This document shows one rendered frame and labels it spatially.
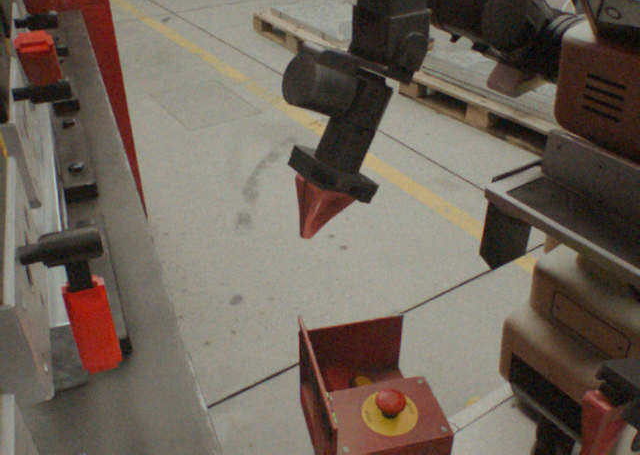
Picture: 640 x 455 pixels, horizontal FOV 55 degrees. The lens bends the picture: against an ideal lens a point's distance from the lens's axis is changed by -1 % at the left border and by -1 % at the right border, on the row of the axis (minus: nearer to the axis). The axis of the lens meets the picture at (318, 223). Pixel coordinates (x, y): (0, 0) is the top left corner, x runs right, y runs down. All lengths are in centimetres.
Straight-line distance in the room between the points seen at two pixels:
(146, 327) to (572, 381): 58
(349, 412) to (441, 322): 133
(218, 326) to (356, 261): 60
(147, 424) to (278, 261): 169
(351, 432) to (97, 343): 50
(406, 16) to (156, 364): 49
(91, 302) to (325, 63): 39
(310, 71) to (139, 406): 41
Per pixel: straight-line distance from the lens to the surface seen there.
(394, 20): 68
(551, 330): 97
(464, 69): 360
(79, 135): 130
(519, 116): 334
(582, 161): 81
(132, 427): 73
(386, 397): 82
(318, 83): 65
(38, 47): 43
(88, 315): 36
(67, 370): 77
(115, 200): 111
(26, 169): 49
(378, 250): 243
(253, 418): 184
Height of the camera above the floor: 143
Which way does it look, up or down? 34 degrees down
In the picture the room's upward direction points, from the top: straight up
